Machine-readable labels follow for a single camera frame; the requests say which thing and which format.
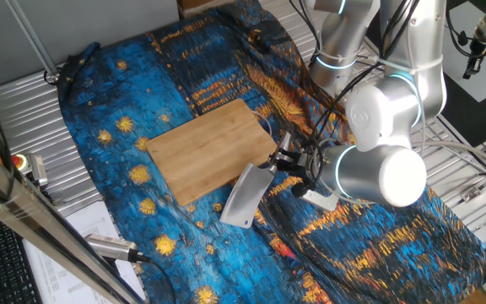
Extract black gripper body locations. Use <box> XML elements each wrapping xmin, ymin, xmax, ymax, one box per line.
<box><xmin>298</xmin><ymin>148</ymin><xmax>327</xmax><ymax>181</ymax></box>

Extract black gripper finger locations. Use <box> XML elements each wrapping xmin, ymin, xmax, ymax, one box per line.
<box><xmin>267</xmin><ymin>149</ymin><xmax>302</xmax><ymax>165</ymax></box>
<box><xmin>274</xmin><ymin>161</ymin><xmax>310</xmax><ymax>178</ymax></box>

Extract steel cleaver knife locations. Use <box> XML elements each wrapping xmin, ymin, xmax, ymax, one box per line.
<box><xmin>219</xmin><ymin>131</ymin><xmax>294</xmax><ymax>230</ymax></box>

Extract bamboo cutting board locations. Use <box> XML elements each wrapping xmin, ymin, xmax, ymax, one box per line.
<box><xmin>145</xmin><ymin>97</ymin><xmax>278</xmax><ymax>207</ymax></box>

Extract starry night print tablecloth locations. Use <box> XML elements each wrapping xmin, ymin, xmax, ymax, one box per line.
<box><xmin>57</xmin><ymin>0</ymin><xmax>486</xmax><ymax>304</ymax></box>

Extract printed white paper sheet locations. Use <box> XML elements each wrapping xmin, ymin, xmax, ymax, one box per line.
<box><xmin>22</xmin><ymin>201</ymin><xmax>147</xmax><ymax>304</ymax></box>

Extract red emergency stop button box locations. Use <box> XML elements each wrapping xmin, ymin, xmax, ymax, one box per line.
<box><xmin>10</xmin><ymin>152</ymin><xmax>49</xmax><ymax>187</ymax></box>

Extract grey metal rod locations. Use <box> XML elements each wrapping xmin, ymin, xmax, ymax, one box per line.
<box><xmin>5</xmin><ymin>0</ymin><xmax>62</xmax><ymax>84</ymax></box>

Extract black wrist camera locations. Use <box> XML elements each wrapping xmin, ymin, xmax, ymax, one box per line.
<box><xmin>289</xmin><ymin>180</ymin><xmax>318</xmax><ymax>199</ymax></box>

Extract white camera mounting bracket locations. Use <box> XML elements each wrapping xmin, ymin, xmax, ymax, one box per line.
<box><xmin>301</xmin><ymin>188</ymin><xmax>340</xmax><ymax>213</ymax></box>

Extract black cable bundle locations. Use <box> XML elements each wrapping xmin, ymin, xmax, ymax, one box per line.
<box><xmin>289</xmin><ymin>0</ymin><xmax>421</xmax><ymax>170</ymax></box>

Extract white cable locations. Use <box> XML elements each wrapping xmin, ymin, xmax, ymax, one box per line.
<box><xmin>411</xmin><ymin>138</ymin><xmax>486</xmax><ymax>172</ymax></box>

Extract black camera cable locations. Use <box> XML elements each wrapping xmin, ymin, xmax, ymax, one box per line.
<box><xmin>135</xmin><ymin>252</ymin><xmax>177</xmax><ymax>304</ymax></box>

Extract black background cable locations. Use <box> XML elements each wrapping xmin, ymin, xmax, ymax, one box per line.
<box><xmin>445</xmin><ymin>8</ymin><xmax>486</xmax><ymax>58</ymax></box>

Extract aluminium frame beam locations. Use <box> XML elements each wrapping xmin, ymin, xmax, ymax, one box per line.
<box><xmin>0</xmin><ymin>137</ymin><xmax>145</xmax><ymax>304</ymax></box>

